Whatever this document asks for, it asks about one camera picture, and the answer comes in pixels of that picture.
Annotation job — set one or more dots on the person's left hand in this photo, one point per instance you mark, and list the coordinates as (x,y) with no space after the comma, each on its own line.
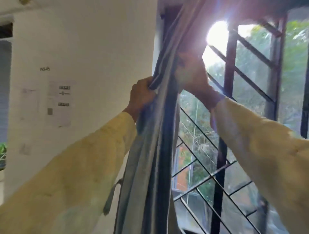
(140,95)

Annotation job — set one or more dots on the person's right hand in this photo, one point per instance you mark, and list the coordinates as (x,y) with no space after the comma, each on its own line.
(193,77)

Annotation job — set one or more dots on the person's left fingers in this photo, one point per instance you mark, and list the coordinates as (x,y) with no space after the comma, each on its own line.
(146,83)

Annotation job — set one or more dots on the grey blue curtain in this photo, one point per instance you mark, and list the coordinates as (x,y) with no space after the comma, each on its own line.
(152,135)

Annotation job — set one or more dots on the person's left forearm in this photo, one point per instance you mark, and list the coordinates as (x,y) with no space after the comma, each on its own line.
(70,176)

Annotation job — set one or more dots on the person's right forearm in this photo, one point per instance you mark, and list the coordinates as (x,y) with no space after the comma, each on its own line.
(265,154)

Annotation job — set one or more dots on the white paper notice sheet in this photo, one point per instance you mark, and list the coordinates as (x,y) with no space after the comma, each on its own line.
(59,103)

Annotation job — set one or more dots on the dark metal window grille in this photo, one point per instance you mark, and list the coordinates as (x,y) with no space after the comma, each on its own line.
(229,125)

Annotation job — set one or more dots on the curtain tieback loop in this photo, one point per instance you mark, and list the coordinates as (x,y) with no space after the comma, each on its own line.
(111,196)

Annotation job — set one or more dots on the small white paper sheet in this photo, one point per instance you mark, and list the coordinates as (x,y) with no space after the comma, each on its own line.
(28,101)

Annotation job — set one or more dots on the green potted plant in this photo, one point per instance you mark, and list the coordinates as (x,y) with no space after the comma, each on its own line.
(2,154)

